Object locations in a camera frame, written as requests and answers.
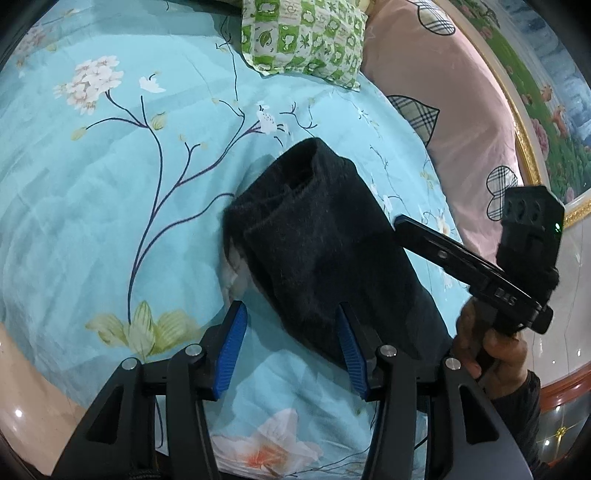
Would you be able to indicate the person's right forearm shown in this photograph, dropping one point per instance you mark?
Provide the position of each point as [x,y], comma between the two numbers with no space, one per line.
[521,420]

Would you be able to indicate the gold-framed floral headboard painting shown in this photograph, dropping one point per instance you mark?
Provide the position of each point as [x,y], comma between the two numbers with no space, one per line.
[545,92]

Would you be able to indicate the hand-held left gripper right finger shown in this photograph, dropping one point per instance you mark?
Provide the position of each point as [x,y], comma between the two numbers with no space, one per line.
[353,357]

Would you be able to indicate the black pants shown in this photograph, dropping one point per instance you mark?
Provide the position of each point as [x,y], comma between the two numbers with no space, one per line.
[314,240]

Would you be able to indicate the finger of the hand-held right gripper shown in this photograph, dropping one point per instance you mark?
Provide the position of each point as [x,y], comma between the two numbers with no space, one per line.
[443,251]

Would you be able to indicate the green checkered pillow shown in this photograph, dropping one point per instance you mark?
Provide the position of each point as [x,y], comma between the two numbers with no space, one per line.
[304,37]

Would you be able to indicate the wooden bed frame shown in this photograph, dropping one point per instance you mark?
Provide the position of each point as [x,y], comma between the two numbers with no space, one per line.
[565,387]

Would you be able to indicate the blue floral bed sheet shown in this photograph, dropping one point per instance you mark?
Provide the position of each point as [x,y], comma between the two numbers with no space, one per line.
[92,207]

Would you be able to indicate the person's right hand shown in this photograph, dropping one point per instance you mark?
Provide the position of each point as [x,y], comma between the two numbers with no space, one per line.
[503,357]

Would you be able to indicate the pink pillow with hearts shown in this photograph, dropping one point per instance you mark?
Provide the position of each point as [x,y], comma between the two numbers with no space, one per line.
[461,83]

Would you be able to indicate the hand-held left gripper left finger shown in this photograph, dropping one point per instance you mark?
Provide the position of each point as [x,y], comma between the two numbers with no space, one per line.
[228,353]

